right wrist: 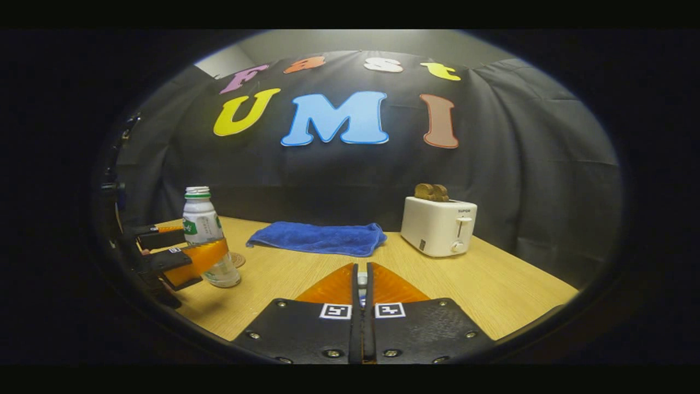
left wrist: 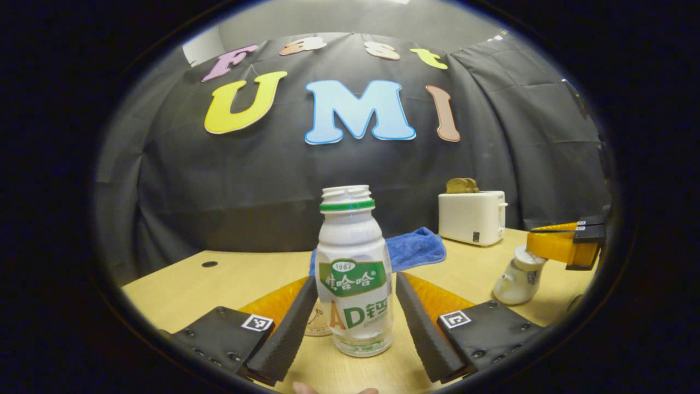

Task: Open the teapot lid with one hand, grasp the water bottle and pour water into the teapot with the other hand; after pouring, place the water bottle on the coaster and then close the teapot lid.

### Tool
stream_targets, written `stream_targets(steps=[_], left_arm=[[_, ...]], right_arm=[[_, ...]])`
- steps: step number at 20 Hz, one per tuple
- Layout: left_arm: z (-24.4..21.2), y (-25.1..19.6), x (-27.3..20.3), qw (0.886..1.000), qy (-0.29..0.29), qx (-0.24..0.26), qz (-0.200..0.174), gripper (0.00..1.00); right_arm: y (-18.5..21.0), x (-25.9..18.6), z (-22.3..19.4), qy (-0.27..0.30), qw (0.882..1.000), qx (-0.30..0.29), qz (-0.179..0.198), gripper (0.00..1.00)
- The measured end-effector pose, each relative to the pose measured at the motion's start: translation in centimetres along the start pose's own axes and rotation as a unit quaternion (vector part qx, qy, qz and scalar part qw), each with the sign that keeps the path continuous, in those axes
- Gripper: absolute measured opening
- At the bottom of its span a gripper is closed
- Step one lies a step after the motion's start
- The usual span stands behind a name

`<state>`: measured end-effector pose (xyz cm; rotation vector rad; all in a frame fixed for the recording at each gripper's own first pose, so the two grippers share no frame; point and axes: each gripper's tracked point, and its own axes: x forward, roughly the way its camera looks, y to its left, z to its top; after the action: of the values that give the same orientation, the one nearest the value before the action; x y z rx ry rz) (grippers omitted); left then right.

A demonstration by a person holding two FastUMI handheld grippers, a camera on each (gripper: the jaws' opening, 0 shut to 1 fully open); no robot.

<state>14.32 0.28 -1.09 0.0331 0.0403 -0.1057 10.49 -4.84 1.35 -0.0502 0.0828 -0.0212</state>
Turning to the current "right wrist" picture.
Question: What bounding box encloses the white toaster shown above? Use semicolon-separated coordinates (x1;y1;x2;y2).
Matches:
400;196;478;258

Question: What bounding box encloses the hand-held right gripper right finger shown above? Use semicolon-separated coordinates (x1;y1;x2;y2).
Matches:
363;262;496;365

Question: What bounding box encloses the white water bottle green label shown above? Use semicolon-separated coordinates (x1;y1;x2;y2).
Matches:
182;186;242;288

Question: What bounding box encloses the blue towel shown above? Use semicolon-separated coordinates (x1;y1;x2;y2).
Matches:
246;221;388;258

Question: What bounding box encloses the black backdrop cloth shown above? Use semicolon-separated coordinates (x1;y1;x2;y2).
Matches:
112;50;624;288

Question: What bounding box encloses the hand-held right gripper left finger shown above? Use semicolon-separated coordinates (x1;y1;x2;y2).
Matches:
232;263;363;365

